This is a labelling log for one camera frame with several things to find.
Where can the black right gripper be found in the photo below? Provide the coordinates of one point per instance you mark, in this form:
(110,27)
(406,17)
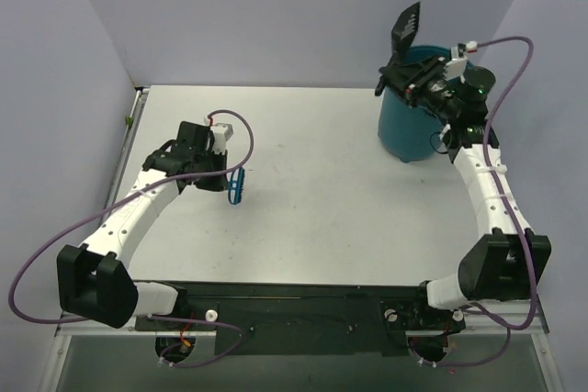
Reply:
(414,72)

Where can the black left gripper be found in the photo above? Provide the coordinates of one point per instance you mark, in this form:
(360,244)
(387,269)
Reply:
(211,179)

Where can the blue brush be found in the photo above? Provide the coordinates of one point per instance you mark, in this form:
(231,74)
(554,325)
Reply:
(236,186)

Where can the black slotted scoop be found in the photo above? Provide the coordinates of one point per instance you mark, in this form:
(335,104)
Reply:
(403,32)

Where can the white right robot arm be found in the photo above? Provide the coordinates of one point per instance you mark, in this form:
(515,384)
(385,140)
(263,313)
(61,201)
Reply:
(506,262)

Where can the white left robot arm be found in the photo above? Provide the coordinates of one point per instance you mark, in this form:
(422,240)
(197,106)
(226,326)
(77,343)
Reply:
(93,278)

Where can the teal plastic bin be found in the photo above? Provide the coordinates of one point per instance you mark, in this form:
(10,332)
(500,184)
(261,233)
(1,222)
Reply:
(415,133)

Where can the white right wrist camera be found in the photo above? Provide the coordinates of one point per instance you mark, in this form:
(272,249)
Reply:
(458,61)

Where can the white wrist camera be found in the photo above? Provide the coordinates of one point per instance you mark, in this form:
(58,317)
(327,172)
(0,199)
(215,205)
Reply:
(222,133)
(458,61)

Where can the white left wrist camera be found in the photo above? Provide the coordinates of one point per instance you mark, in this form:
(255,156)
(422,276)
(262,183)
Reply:
(222,133)

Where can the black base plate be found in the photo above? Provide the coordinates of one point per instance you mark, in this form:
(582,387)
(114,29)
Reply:
(317,319)

